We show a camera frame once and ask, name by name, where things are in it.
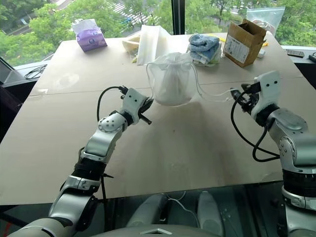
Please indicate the small yellow item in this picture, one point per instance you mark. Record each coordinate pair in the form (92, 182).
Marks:
(222, 39)

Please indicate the clear zip plastic bag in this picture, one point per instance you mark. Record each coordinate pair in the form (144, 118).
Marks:
(271, 17)

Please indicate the stack of blue towels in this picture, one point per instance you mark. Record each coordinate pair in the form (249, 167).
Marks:
(203, 47)

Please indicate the brown cardboard box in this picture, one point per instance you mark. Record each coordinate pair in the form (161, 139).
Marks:
(239, 47)

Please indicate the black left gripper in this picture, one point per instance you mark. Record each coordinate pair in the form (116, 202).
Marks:
(144, 116)

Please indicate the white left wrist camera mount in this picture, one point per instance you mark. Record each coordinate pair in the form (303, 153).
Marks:
(133, 103)

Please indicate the small white item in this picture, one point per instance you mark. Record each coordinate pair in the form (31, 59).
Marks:
(261, 53)

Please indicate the grey rounded robot leg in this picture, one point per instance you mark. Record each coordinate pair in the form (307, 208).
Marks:
(148, 212)
(211, 209)

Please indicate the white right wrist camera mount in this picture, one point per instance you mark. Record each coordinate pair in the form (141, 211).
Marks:
(267, 91)

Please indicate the dark purple chair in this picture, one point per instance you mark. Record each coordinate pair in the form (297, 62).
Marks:
(8, 111)

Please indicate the purple tissue pack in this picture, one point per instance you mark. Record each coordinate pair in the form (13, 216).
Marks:
(90, 39)

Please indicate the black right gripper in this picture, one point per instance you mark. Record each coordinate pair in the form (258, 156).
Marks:
(250, 98)

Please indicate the dark flat remote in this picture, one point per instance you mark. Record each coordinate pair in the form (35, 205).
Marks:
(295, 53)

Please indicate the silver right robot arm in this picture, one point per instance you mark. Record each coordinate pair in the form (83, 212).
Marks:
(293, 143)

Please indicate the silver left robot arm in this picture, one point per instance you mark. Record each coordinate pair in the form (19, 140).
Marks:
(98, 145)

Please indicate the dark device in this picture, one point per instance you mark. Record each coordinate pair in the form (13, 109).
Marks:
(312, 56)

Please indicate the dark window post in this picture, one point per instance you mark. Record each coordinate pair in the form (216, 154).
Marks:
(178, 14)

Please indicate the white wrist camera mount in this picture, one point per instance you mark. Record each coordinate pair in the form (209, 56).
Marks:
(133, 103)
(267, 91)

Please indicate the grey robot torso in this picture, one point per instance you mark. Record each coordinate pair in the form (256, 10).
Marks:
(172, 232)

